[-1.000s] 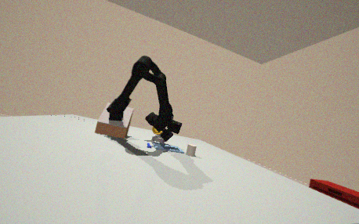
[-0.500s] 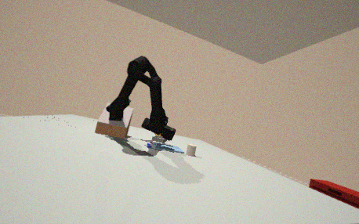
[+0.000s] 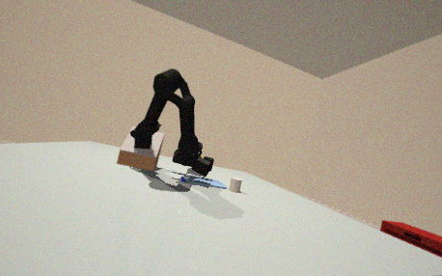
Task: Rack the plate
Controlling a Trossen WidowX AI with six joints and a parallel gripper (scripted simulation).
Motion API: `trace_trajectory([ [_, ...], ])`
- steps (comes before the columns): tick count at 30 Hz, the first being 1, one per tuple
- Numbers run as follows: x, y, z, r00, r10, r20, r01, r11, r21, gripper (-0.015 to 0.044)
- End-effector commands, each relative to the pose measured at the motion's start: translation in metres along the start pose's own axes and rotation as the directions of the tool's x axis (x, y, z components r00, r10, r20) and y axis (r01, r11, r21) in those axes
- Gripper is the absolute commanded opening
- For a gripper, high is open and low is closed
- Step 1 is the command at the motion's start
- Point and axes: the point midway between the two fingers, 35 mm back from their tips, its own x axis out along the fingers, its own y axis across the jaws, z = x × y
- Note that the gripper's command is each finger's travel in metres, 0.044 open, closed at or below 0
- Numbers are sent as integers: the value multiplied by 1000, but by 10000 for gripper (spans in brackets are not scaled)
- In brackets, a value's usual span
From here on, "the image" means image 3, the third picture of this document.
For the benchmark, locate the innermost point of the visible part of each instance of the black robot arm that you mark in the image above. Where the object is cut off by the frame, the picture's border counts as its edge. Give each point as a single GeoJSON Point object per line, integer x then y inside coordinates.
{"type": "Point", "coordinates": [164, 86]}

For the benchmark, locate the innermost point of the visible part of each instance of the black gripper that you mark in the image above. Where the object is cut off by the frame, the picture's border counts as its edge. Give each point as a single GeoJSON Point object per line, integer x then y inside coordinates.
{"type": "Point", "coordinates": [205, 157]}

